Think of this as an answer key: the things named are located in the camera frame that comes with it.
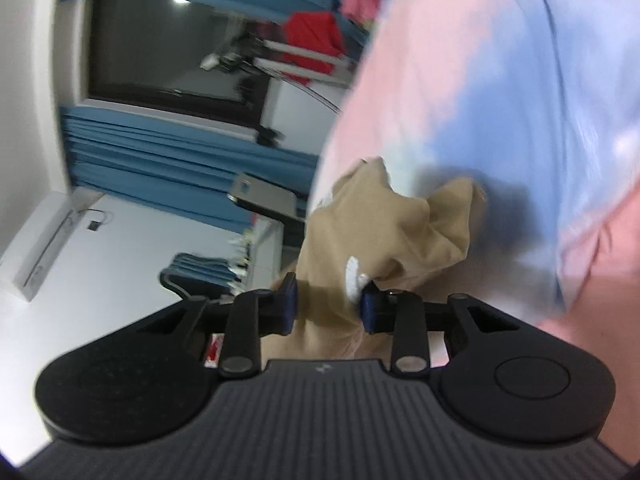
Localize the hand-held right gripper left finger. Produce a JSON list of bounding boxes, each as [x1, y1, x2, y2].
[[136, 272, 300, 381]]

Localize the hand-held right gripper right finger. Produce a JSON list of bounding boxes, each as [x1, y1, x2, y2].
[[360, 281, 522, 379]]

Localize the tan garment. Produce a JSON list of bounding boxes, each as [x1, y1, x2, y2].
[[260, 156, 490, 361]]

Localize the white dressing table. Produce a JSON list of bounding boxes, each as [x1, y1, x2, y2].
[[232, 215, 301, 291]]

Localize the wavy framed mirror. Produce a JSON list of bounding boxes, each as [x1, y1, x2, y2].
[[160, 252, 236, 301]]

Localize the black and grey chair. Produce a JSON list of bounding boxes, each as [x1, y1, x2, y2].
[[227, 172, 306, 223]]

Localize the standing garment steamer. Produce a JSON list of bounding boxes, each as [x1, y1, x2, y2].
[[200, 25, 361, 111]]

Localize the white air conditioner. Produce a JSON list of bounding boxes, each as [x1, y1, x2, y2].
[[0, 195, 76, 303]]

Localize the pastel tie-dye bed sheet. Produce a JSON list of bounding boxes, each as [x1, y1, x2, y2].
[[305, 0, 640, 461]]

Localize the red garment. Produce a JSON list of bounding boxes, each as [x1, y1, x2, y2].
[[285, 10, 346, 86]]

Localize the dark framed window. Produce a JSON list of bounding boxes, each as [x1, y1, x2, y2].
[[87, 0, 281, 126]]

